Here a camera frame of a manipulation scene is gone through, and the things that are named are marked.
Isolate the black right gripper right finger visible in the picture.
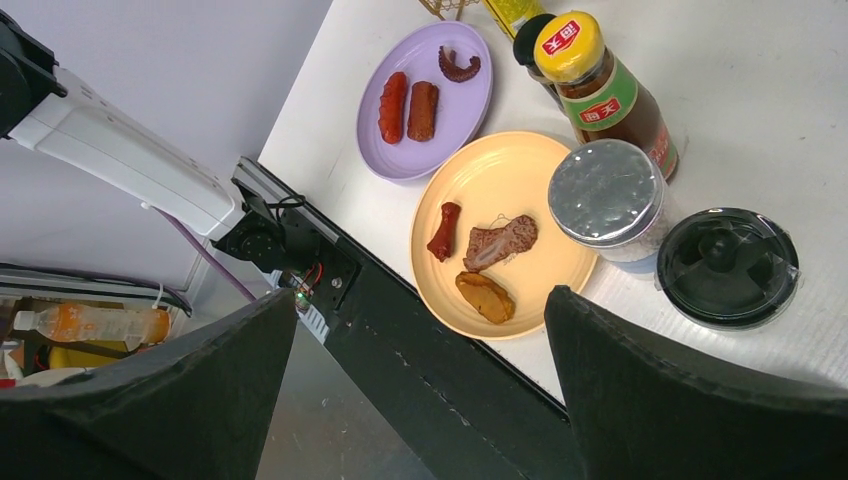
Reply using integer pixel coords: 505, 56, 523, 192
544, 286, 847, 479

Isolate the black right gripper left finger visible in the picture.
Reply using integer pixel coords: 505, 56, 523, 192
1, 289, 297, 479

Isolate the black lid spice jar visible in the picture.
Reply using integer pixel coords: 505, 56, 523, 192
656, 207, 801, 330

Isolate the gold wire basket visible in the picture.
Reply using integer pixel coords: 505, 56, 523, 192
419, 0, 479, 21

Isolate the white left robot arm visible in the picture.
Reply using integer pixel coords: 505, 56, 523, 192
1, 14, 321, 273

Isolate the orange drink bottle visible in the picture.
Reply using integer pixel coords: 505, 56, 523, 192
13, 303, 171, 349

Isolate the orange fried patty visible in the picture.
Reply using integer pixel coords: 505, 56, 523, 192
455, 271, 516, 325

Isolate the orange plate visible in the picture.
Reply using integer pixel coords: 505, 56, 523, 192
409, 131, 598, 340

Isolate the brown meat slice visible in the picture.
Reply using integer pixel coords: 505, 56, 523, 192
463, 215, 539, 273

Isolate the red chicken drumstick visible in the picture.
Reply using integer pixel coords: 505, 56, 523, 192
426, 202, 461, 262

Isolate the purple plate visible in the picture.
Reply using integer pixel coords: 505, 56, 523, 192
356, 21, 493, 182

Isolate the red sausage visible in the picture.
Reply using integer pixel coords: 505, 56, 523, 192
378, 71, 408, 145

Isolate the brown sausage piece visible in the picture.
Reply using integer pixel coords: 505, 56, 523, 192
407, 81, 439, 142

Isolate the small black spice jar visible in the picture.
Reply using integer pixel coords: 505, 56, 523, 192
513, 13, 564, 111

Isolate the dark octopus tentacle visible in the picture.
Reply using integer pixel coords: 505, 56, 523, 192
438, 46, 482, 83

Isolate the small yellow label bottle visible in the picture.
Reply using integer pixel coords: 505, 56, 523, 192
481, 0, 546, 41

